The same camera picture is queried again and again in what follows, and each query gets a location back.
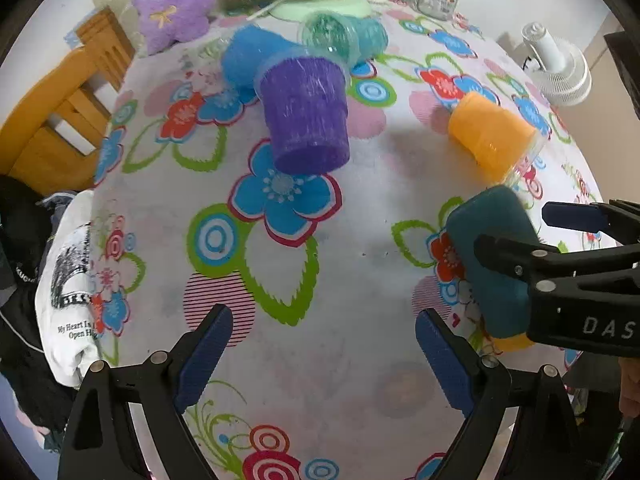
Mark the white floor fan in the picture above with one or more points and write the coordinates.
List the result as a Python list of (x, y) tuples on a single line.
[(563, 75)]

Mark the blue plastic cup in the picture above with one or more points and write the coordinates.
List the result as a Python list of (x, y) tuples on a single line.
[(249, 48)]

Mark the purple plush toy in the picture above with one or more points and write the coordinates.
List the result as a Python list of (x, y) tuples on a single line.
[(162, 23)]

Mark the right hand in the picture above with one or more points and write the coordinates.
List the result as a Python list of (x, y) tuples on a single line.
[(629, 387)]

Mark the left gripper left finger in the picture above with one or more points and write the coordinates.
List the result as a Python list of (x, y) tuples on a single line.
[(100, 441)]

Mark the turquoise plastic cup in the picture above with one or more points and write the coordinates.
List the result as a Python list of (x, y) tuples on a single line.
[(353, 40)]

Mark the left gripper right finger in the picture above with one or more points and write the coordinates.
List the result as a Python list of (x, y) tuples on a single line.
[(543, 444)]

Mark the orange plastic cup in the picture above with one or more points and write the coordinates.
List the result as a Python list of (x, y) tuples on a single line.
[(499, 140)]

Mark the dark teal cup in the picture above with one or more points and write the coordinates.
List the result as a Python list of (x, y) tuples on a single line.
[(478, 229)]

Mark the wooden chair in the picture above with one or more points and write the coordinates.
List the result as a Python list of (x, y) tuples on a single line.
[(31, 150)]

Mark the black clothes pile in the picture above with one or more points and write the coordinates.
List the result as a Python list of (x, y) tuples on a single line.
[(25, 229)]

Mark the purple plastic cup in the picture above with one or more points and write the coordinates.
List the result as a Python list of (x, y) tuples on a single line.
[(305, 107)]

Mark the floral tablecloth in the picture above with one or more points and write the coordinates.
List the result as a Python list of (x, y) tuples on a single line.
[(323, 377)]

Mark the white printed t-shirt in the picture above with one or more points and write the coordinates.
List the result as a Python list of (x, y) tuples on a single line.
[(63, 296)]

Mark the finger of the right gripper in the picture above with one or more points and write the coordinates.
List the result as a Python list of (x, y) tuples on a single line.
[(535, 262), (618, 219)]

